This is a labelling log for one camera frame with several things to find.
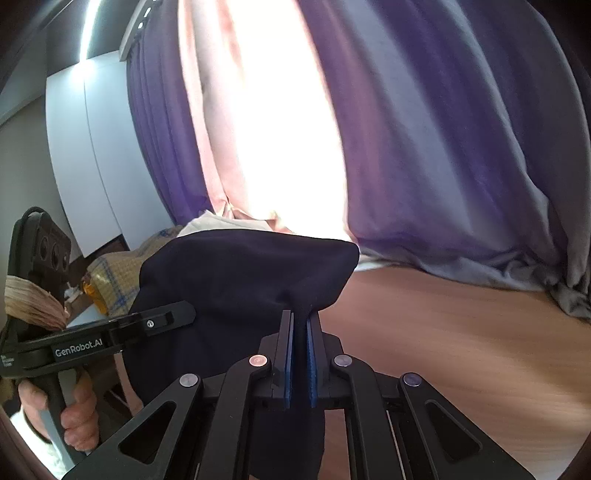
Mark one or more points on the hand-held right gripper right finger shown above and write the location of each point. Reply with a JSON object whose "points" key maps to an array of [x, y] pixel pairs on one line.
{"points": [[314, 360]]}

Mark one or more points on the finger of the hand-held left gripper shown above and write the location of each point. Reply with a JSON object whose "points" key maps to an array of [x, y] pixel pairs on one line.
{"points": [[157, 321]]}

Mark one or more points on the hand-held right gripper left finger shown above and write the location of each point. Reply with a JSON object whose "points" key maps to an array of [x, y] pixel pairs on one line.
{"points": [[288, 360]]}

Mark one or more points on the dark navy pants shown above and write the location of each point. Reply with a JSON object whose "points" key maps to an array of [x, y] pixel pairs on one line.
{"points": [[231, 286]]}

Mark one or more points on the person's left forearm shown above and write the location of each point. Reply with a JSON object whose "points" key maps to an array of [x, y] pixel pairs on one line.
{"points": [[37, 454]]}

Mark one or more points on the person's left hand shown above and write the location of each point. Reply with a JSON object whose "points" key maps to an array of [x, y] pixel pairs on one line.
{"points": [[81, 415]]}

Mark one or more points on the yellow plaid blanket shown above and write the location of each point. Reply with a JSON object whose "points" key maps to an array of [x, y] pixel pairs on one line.
{"points": [[115, 272]]}

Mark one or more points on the white folded cloth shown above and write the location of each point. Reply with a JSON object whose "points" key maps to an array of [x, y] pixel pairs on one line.
{"points": [[221, 224]]}

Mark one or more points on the white wardrobe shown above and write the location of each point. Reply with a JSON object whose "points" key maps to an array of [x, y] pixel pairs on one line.
{"points": [[92, 161]]}

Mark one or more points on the purple curtain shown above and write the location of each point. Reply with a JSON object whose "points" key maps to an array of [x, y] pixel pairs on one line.
{"points": [[438, 161], [161, 138]]}

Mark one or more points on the white sheer curtain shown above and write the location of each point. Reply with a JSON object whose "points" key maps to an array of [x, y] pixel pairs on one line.
{"points": [[277, 138]]}

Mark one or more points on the grey curtain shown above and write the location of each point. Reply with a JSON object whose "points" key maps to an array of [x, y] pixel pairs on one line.
{"points": [[572, 295]]}

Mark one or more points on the ceiling light strip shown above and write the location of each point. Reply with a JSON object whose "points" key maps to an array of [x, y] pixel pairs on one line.
{"points": [[92, 27]]}

